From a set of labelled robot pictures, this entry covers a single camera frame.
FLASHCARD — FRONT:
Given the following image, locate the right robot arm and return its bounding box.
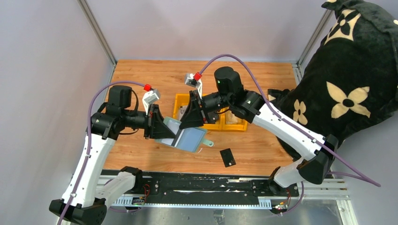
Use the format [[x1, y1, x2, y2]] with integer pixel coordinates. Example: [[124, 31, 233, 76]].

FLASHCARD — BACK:
[[179, 67, 338, 194]]

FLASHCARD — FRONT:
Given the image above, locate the purple camera cable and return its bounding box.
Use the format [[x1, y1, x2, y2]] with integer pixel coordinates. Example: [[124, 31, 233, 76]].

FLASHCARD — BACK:
[[193, 54, 382, 188], [56, 81, 153, 225]]

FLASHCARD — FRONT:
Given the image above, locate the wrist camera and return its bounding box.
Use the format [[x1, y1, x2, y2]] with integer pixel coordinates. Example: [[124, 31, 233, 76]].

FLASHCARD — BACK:
[[184, 72, 203, 99], [142, 89, 161, 115]]

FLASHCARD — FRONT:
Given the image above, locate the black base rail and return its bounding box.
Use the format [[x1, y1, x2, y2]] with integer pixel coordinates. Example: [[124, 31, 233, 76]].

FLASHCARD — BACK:
[[123, 172, 299, 209]]

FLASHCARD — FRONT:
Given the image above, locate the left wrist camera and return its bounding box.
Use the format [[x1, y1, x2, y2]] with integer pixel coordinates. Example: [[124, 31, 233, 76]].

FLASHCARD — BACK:
[[142, 89, 161, 115]]

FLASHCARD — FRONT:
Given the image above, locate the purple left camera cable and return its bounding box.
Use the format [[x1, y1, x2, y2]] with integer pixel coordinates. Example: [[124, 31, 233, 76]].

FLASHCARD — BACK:
[[56, 81, 153, 225]]

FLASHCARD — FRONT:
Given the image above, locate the silver magnetic stripe card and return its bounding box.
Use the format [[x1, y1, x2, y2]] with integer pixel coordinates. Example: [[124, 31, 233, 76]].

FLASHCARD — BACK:
[[170, 129, 184, 147]]

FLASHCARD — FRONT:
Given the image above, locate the yellow plastic bin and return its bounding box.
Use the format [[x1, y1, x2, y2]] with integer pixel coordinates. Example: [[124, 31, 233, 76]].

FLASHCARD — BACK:
[[222, 111, 247, 132], [200, 114, 225, 131], [173, 93, 190, 120]]

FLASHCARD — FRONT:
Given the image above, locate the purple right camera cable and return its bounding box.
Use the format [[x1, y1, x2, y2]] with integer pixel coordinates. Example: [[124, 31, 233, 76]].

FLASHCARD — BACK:
[[193, 54, 382, 188]]

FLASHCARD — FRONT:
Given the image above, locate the black flower pattern blanket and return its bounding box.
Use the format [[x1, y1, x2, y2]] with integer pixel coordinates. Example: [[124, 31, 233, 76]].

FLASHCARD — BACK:
[[268, 0, 398, 144]]

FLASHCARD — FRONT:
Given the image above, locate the yellow plastic bin right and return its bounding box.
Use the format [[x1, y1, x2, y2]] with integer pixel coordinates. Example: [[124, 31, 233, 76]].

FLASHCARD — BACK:
[[222, 111, 247, 132]]

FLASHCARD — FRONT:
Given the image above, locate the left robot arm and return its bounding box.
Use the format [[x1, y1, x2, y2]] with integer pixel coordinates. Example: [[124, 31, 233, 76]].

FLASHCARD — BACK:
[[49, 82, 175, 225]]

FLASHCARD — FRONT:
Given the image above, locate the yellow plastic bin left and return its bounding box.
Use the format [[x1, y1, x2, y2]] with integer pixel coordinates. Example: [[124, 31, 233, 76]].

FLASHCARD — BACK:
[[173, 93, 190, 120]]

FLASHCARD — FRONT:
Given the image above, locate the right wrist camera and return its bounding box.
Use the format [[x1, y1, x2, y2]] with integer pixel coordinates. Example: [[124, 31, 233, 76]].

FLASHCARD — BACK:
[[184, 72, 203, 99]]

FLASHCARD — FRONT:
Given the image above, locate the black credit card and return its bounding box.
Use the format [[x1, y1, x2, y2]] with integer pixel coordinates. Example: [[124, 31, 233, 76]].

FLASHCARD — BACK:
[[220, 148, 236, 167]]

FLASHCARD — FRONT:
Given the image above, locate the yellow plastic bin middle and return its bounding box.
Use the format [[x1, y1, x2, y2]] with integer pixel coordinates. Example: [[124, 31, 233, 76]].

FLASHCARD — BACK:
[[200, 114, 225, 131]]

